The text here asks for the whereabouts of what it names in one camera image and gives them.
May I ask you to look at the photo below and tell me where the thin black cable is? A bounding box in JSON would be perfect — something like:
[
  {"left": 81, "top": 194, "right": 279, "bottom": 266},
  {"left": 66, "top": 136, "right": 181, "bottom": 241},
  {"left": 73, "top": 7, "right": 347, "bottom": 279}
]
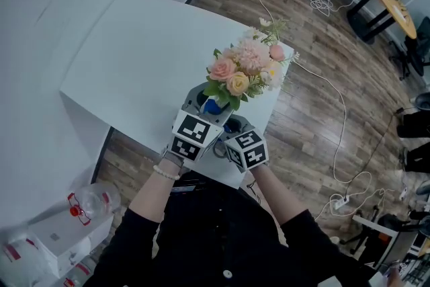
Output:
[{"left": 349, "top": 107, "right": 406, "bottom": 184}]

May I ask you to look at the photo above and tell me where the person's right forearm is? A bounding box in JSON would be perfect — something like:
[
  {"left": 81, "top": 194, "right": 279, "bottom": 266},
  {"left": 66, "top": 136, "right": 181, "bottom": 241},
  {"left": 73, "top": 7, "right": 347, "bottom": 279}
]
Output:
[{"left": 249, "top": 163, "right": 314, "bottom": 227}]

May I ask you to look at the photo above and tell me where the small white table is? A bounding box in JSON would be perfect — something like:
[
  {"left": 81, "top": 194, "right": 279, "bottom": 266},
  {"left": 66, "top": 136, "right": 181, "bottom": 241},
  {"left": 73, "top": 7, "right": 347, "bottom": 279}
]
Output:
[{"left": 351, "top": 214, "right": 399, "bottom": 248}]

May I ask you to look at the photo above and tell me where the black office chair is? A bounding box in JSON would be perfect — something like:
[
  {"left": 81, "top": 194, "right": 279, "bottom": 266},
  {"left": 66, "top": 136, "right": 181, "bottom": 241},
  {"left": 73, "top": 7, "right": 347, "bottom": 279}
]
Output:
[{"left": 388, "top": 16, "right": 430, "bottom": 81}]

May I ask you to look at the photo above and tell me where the person's black clothing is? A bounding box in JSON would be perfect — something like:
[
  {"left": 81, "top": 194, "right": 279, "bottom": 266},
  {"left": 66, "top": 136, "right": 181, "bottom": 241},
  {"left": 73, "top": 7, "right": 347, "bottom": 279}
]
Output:
[{"left": 93, "top": 173, "right": 382, "bottom": 287}]

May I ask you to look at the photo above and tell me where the white bead bracelet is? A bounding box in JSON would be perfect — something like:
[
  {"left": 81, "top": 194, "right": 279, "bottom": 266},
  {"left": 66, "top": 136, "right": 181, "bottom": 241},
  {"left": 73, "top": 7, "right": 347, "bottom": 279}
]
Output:
[{"left": 153, "top": 164, "right": 181, "bottom": 181}]

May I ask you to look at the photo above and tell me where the coiled white cable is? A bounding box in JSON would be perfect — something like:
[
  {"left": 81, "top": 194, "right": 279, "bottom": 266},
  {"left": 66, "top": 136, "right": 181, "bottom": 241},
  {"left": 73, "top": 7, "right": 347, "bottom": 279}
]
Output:
[{"left": 304, "top": 0, "right": 339, "bottom": 17}]

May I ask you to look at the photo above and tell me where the long white cable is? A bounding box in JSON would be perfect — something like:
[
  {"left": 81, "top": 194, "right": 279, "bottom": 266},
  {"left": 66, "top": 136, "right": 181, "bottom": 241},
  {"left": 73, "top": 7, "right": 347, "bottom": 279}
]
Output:
[{"left": 210, "top": 0, "right": 374, "bottom": 212}]

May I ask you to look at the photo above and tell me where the white power strip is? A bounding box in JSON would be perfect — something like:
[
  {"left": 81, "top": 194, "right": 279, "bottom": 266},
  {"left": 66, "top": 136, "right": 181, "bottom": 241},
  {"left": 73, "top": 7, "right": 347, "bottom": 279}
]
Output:
[{"left": 330, "top": 196, "right": 351, "bottom": 211}]

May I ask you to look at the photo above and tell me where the clear jug with red label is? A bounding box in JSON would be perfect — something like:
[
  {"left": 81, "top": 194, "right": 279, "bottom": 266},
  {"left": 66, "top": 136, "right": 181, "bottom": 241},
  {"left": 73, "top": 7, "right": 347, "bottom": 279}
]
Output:
[
  {"left": 0, "top": 224, "right": 46, "bottom": 287},
  {"left": 62, "top": 258, "right": 99, "bottom": 287}
]

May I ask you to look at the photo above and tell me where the round wooden table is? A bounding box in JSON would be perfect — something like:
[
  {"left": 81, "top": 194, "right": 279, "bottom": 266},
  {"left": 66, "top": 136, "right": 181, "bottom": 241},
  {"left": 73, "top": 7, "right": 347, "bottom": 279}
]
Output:
[{"left": 347, "top": 0, "right": 418, "bottom": 45}]

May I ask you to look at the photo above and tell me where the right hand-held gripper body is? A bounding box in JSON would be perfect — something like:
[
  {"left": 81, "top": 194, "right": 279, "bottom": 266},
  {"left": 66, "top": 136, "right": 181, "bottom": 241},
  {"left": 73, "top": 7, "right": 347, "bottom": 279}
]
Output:
[{"left": 222, "top": 115, "right": 270, "bottom": 174}]

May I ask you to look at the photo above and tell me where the person's left forearm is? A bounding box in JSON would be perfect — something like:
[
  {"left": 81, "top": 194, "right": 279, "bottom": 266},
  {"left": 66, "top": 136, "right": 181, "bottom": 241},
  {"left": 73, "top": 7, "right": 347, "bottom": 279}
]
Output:
[{"left": 128, "top": 157, "right": 185, "bottom": 223}]

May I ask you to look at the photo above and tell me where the clear jug with red handle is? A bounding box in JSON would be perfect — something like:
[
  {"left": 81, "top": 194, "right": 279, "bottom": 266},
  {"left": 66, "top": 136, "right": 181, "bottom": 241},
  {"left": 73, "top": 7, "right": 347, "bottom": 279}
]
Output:
[{"left": 66, "top": 182, "right": 122, "bottom": 227}]

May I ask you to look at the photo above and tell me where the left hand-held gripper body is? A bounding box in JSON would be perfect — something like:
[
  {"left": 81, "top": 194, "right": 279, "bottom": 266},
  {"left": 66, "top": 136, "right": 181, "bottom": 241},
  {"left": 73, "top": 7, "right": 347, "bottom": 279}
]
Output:
[{"left": 169, "top": 83, "right": 237, "bottom": 163}]

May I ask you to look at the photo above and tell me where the white cardboard box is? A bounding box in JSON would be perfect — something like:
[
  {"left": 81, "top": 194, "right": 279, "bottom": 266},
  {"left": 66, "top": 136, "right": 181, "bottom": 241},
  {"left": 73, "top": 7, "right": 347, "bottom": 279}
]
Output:
[{"left": 28, "top": 210, "right": 116, "bottom": 280}]

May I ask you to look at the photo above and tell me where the pink flower potted plant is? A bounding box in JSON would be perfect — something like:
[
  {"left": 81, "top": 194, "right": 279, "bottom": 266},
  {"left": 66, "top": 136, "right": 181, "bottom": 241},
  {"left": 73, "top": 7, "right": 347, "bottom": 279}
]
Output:
[{"left": 202, "top": 17, "right": 300, "bottom": 112}]

